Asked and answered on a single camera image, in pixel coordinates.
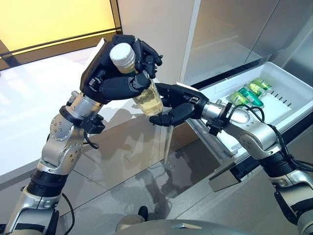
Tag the stainless steel fridge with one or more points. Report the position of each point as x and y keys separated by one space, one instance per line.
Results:
x=220 y=36

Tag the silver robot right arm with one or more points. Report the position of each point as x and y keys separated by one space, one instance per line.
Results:
x=254 y=132

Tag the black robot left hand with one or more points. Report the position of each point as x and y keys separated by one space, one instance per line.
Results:
x=97 y=73

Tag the backlit yellow window black frame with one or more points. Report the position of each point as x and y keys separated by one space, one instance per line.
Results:
x=49 y=22

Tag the brushed silver side panel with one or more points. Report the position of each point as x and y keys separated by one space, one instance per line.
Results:
x=305 y=63

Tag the plain steel fridge drawer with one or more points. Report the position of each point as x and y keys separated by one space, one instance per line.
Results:
x=185 y=137

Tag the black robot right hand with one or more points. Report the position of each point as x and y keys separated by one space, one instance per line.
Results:
x=185 y=98

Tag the white counter cabinet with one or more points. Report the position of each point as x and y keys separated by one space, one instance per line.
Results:
x=117 y=147

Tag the black robot left foot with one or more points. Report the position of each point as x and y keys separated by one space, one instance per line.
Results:
x=143 y=213

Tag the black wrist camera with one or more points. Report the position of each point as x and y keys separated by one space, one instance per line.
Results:
x=216 y=127
x=94 y=126

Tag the fridge drawer with white tub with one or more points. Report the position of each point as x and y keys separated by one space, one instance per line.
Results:
x=281 y=110

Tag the light green drink can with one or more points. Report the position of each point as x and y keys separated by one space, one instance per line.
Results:
x=238 y=98
x=262 y=83
x=255 y=87

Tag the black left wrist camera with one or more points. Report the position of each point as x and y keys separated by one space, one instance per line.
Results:
x=94 y=126

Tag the clear tea bottle white cap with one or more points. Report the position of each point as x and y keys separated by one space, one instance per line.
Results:
x=149 y=100

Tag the dark green drink can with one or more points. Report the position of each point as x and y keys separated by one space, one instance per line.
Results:
x=250 y=96

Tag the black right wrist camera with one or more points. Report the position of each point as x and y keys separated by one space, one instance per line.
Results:
x=216 y=127

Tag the grey robot body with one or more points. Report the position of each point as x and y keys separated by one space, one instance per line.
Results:
x=183 y=228

